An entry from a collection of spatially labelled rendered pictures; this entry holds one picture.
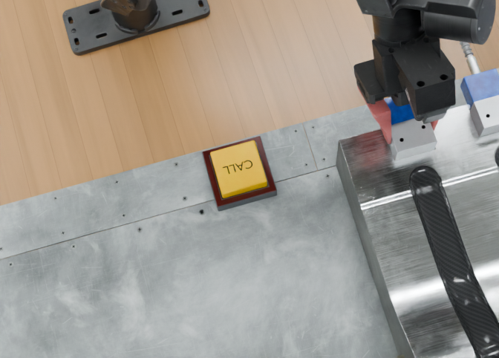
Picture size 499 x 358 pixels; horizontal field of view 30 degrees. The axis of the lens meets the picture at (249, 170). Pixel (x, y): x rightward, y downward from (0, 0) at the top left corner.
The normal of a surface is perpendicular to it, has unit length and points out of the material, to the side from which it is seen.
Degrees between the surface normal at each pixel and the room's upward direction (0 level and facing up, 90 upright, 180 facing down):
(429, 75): 30
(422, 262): 2
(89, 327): 0
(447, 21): 51
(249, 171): 0
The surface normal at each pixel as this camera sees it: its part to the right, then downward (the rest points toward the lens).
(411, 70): -0.18, -0.73
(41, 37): -0.05, -0.33
